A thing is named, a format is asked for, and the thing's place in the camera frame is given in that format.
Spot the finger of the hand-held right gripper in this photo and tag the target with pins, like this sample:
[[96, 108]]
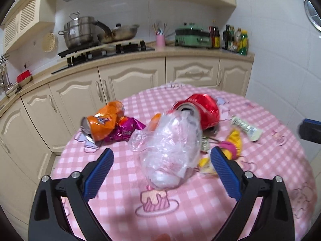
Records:
[[311, 131]]

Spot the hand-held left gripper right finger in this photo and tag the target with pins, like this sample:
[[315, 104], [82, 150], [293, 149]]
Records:
[[225, 175]]

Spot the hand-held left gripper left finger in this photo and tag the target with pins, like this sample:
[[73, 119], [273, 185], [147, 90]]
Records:
[[99, 175]]

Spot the yellow snack packet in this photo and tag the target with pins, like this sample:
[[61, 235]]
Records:
[[207, 167]]

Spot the light blue face mask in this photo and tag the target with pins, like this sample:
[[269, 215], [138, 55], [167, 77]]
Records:
[[86, 144]]

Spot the yellow wrapper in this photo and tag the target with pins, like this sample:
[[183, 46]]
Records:
[[236, 140]]

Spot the crushed orange can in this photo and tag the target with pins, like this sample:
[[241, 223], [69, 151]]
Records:
[[100, 126]]

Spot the green white wrapper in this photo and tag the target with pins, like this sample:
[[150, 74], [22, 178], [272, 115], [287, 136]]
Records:
[[247, 129]]

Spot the magenta foil wrapper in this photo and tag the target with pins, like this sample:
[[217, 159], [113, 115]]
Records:
[[125, 130]]

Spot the clear plastic bag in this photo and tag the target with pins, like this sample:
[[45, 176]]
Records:
[[168, 150]]

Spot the crushed red can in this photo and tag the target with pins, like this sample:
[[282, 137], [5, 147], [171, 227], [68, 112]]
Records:
[[205, 110]]

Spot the small orange scrap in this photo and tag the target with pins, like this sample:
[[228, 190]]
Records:
[[155, 121]]

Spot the pink checkered tablecloth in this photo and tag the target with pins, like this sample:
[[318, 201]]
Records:
[[200, 205]]

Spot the yellow green bottle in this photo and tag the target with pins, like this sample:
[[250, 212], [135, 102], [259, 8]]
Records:
[[243, 44]]

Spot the pale condiment bottle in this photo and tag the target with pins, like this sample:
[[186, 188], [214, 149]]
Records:
[[236, 41]]

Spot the round metal vent cover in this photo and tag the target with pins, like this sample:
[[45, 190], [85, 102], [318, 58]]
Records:
[[313, 12]]

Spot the black gas stove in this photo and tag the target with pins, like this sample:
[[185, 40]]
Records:
[[100, 54]]

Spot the red lidded box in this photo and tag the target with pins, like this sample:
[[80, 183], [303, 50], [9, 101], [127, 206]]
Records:
[[24, 76]]

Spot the hanging metal utensil rack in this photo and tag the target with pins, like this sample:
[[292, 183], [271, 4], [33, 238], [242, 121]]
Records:
[[6, 80]]

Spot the beige kitchen countertop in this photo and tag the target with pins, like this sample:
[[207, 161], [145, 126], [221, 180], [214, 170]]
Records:
[[175, 51]]

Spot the dark soy sauce bottle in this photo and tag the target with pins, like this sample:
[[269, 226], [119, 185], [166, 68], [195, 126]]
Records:
[[215, 37]]

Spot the green electric cooker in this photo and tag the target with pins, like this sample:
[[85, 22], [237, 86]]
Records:
[[191, 36]]

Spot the steel stockpot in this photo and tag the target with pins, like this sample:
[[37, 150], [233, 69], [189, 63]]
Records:
[[79, 32]]

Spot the pink utensil holder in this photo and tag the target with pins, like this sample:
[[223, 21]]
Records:
[[160, 42]]

